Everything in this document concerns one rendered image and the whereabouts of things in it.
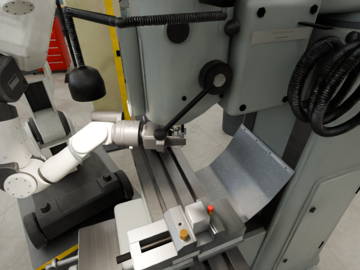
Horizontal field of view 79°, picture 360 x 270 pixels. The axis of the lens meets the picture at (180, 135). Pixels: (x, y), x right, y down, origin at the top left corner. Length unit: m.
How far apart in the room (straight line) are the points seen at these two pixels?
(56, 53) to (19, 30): 4.41
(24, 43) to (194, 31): 0.47
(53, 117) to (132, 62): 0.75
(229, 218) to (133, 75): 0.52
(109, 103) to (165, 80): 2.04
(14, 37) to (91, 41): 1.56
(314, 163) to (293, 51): 0.39
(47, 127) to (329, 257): 2.00
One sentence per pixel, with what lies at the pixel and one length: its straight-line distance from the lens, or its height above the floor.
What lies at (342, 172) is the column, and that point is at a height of 1.07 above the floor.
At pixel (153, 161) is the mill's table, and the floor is 0.94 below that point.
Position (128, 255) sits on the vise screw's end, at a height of 0.99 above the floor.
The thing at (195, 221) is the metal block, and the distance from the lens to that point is 0.65.
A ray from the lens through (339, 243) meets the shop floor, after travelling 2.19.
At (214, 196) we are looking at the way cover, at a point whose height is 0.87.
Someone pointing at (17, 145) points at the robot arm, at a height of 1.25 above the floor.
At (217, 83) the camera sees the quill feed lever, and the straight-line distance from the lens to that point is 0.47.
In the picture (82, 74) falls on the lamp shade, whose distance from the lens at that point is 0.48.
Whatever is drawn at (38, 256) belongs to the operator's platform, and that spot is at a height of 0.40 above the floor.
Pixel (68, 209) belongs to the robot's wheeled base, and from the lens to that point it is 1.41.
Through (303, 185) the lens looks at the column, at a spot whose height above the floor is 1.05.
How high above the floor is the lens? 1.63
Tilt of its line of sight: 36 degrees down
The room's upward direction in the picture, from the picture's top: straight up
